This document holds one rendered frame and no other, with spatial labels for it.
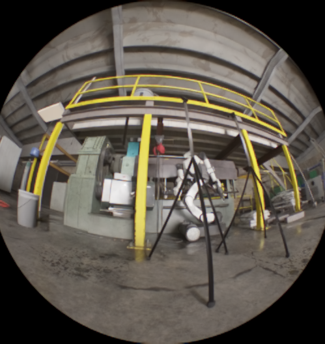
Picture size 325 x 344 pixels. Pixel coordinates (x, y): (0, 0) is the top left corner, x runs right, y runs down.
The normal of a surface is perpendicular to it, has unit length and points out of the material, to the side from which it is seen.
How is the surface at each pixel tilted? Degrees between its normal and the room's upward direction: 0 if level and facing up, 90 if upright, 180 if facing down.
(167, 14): 171
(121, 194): 90
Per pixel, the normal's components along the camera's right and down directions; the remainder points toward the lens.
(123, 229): 0.08, -0.33
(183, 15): -0.03, 0.98
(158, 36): 0.00, 0.88
